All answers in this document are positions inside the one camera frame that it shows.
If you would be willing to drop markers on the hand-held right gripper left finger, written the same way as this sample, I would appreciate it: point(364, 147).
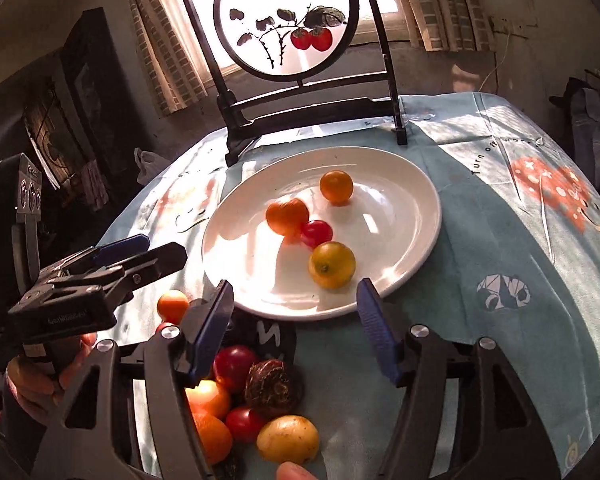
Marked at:
point(212, 330)

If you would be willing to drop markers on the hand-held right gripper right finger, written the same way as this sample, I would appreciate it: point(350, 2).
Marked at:
point(377, 330)

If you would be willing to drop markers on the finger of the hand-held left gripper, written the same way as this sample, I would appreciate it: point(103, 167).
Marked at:
point(155, 262)
point(125, 247)

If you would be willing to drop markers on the dark red tomato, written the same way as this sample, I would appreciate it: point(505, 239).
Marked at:
point(235, 362)

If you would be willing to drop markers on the orange cherry tomato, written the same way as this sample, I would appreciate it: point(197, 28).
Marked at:
point(286, 216)
point(336, 186)
point(172, 306)

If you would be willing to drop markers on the red cherry tomato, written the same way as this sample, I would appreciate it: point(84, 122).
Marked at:
point(161, 328)
point(244, 422)
point(317, 234)

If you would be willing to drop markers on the mandarin orange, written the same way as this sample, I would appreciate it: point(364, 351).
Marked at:
point(212, 437)
point(207, 399)

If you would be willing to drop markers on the dark brown water chestnut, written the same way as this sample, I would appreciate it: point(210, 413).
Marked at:
point(229, 469)
point(272, 387)

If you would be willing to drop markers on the white round plate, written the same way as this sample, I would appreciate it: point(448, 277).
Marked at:
point(390, 220)

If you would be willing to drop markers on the yellow cherry tomato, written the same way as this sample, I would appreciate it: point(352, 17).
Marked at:
point(331, 264)
point(287, 439)

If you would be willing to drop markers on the person's left hand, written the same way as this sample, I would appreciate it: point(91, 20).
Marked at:
point(30, 385)

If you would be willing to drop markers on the person's right hand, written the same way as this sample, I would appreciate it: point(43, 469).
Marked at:
point(297, 472)

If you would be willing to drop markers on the hanging pale cloth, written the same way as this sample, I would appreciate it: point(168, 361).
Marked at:
point(96, 185)

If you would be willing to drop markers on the white plastic bag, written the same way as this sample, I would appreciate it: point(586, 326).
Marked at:
point(152, 165)

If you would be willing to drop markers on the light blue printed tablecloth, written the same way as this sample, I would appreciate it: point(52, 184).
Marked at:
point(480, 360)

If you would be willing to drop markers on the checked beige curtain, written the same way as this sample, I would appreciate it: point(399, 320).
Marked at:
point(445, 5)
point(165, 35)

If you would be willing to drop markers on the dark framed painted table screen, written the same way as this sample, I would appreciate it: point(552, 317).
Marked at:
point(280, 10)

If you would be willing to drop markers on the dark cloth pile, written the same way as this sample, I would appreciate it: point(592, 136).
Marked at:
point(590, 120)

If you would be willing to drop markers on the wall power outlet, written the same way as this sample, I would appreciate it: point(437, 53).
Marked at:
point(512, 25)

